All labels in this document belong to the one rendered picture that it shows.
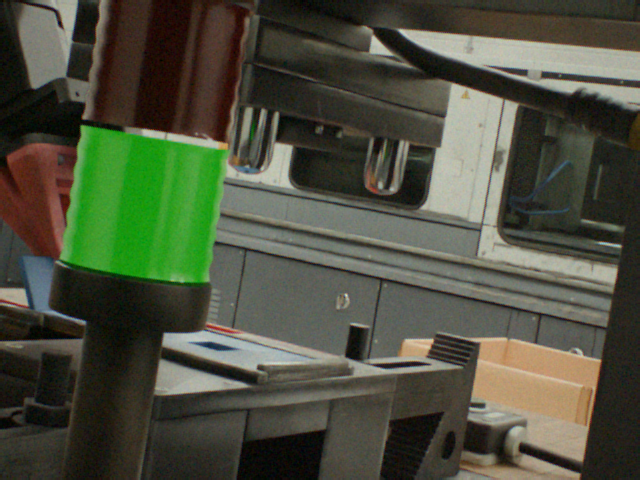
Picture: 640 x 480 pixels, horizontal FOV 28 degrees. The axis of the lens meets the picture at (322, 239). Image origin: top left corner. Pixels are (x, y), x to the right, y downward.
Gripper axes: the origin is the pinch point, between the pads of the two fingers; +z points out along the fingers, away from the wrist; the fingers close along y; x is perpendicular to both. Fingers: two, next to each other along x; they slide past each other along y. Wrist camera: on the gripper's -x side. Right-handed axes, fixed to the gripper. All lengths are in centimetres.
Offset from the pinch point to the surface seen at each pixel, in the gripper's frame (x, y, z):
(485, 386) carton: 215, -76, -2
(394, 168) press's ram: 5.4, 17.3, 0.1
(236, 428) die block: -5.9, 11.8, 11.0
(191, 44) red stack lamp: -27.7, 28.9, 4.3
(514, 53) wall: 661, -195, -214
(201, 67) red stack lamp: -27.4, 28.8, 4.8
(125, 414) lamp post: -27.2, 23.7, 11.9
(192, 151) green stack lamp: -27.3, 27.8, 6.6
